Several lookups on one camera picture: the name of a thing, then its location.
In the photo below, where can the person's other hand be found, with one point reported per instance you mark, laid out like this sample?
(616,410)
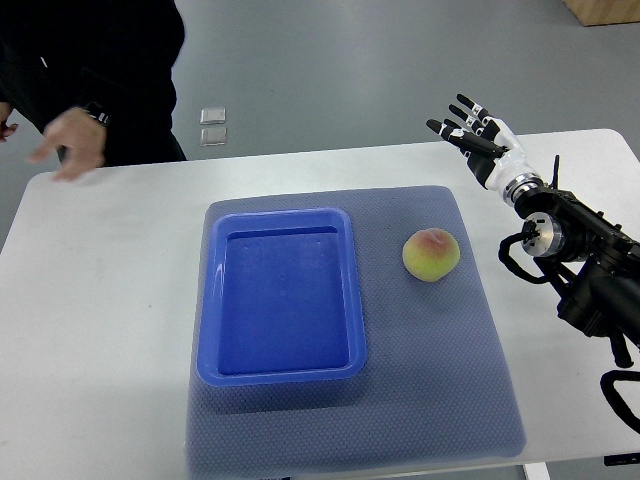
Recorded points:
(7,128)

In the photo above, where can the person's bare hand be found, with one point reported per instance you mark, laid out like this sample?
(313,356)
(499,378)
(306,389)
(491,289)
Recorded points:
(81,136)

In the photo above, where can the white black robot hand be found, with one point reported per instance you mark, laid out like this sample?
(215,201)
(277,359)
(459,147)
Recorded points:
(493,153)

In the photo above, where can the yellow red peach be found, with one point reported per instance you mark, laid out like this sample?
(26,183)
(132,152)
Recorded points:
(430,254)

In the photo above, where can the black sleeved forearm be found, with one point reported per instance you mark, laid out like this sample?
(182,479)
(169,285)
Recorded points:
(58,55)

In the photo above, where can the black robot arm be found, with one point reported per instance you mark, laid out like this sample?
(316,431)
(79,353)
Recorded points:
(591,264)

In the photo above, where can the lower metal floor plate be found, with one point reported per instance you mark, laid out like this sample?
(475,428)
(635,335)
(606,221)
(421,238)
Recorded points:
(213,136)

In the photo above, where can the metal floor plate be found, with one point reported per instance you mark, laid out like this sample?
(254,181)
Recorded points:
(213,115)
(213,136)

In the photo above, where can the upper metal floor plate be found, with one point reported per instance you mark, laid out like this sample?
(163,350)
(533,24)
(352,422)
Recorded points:
(213,115)

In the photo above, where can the black wrist watch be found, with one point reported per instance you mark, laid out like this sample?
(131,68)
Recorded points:
(97,112)

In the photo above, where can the blue grey textured mat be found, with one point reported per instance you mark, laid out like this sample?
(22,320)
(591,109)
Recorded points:
(435,387)

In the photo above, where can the blue plastic tray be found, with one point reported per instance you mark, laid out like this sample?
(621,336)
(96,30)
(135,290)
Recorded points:
(281,300)

